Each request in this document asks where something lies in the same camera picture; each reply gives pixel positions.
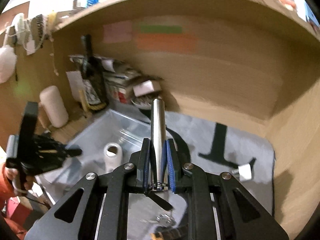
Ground silver metal cylinder tube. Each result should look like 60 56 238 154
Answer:
151 98 167 191

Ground clear plastic storage bin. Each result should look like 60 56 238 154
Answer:
37 110 151 205

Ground small white silver cap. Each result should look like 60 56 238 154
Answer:
232 164 252 182

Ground silver keys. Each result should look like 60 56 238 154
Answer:
149 213 176 228

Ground orange sleeve forearm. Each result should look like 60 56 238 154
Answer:
1 163 27 239

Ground left hand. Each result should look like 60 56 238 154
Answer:
4 167 34 197

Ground white handheld massager device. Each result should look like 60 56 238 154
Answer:
104 142 123 173

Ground grey felt desk mat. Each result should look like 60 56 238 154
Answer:
111 102 274 239

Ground beige cylindrical speaker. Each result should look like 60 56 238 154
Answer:
40 86 69 128

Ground white bowl of trinkets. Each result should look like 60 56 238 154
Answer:
131 94 162 110

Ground small white box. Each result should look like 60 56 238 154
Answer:
133 80 162 97

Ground white handwritten paper note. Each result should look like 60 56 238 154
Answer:
66 70 85 102

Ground stack of books and papers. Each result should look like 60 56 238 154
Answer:
69 55 142 102

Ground dark wine bottle elephant label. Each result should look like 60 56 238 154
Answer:
80 34 109 112

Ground white fluffy pompom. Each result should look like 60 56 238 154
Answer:
0 45 17 83

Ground orange sticky note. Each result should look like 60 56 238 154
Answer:
134 33 197 54

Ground black hair brush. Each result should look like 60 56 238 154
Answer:
31 14 46 48

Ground green sticky note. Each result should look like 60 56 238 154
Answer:
139 25 183 34

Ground pink sticky note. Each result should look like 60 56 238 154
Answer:
103 21 133 43

